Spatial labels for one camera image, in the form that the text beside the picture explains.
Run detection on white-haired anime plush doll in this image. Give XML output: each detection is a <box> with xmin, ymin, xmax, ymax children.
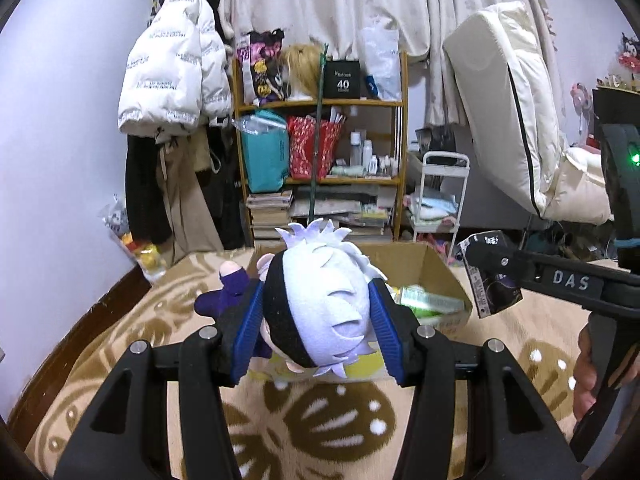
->
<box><xmin>193</xmin><ymin>218</ymin><xmax>388</xmax><ymax>380</ymax></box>

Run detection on green tissue pack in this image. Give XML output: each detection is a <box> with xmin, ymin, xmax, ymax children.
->
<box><xmin>390</xmin><ymin>285</ymin><xmax>464</xmax><ymax>318</ymax></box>

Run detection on black face towel box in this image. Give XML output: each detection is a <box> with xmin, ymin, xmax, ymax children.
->
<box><xmin>457</xmin><ymin>231</ymin><xmax>523</xmax><ymax>318</ymax></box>

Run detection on person's right hand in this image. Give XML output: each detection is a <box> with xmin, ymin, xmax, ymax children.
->
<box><xmin>573</xmin><ymin>326</ymin><xmax>598</xmax><ymax>420</ymax></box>

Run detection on beige patterned blanket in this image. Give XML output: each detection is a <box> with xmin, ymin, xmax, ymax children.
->
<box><xmin>26</xmin><ymin>252</ymin><xmax>588</xmax><ymax>479</ymax></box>

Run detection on beige trench coat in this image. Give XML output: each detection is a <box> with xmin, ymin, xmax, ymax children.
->
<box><xmin>156</xmin><ymin>128</ymin><xmax>224</xmax><ymax>264</ymax></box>

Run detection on stack of books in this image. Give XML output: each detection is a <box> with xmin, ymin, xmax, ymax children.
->
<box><xmin>246</xmin><ymin>190</ymin><xmax>293</xmax><ymax>240</ymax></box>

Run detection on open cardboard box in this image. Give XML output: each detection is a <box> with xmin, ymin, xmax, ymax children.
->
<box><xmin>246</xmin><ymin>240</ymin><xmax>474</xmax><ymax>384</ymax></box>

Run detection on wooden bookshelf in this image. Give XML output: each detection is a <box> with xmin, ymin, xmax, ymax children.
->
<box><xmin>231</xmin><ymin>53</ymin><xmax>408</xmax><ymax>242</ymax></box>

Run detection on teal shopping bag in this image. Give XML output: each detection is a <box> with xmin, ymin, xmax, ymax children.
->
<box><xmin>236</xmin><ymin>110</ymin><xmax>290</xmax><ymax>193</ymax></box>

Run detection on red gift bag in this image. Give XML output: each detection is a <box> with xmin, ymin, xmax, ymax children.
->
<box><xmin>288</xmin><ymin>116</ymin><xmax>343</xmax><ymax>180</ymax></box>

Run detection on white rolling cart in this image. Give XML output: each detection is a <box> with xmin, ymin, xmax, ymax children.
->
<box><xmin>407</xmin><ymin>151</ymin><xmax>471</xmax><ymax>261</ymax></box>

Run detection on cartoon print bag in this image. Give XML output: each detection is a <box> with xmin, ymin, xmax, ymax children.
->
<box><xmin>235</xmin><ymin>28</ymin><xmax>285</xmax><ymax>106</ymax></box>

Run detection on white puffer jacket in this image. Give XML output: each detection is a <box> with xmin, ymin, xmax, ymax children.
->
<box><xmin>118</xmin><ymin>0</ymin><xmax>232</xmax><ymax>143</ymax></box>

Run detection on black box with 40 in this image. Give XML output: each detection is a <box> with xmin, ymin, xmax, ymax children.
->
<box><xmin>323</xmin><ymin>60</ymin><xmax>361</xmax><ymax>100</ymax></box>

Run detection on blonde wig head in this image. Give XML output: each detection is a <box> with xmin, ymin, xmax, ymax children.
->
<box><xmin>281</xmin><ymin>44</ymin><xmax>321</xmax><ymax>101</ymax></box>

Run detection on green pole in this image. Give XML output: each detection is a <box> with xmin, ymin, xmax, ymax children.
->
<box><xmin>307</xmin><ymin>44</ymin><xmax>329</xmax><ymax>224</ymax></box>

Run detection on white plastic bag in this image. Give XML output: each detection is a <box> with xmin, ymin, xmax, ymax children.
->
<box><xmin>359</xmin><ymin>26</ymin><xmax>402</xmax><ymax>101</ymax></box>

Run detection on floral curtain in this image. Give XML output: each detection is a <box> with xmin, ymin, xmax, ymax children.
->
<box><xmin>220</xmin><ymin>0</ymin><xmax>565</xmax><ymax>126</ymax></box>

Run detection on cream reclining chair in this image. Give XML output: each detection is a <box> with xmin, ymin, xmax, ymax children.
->
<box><xmin>444</xmin><ymin>1</ymin><xmax>612</xmax><ymax>226</ymax></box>

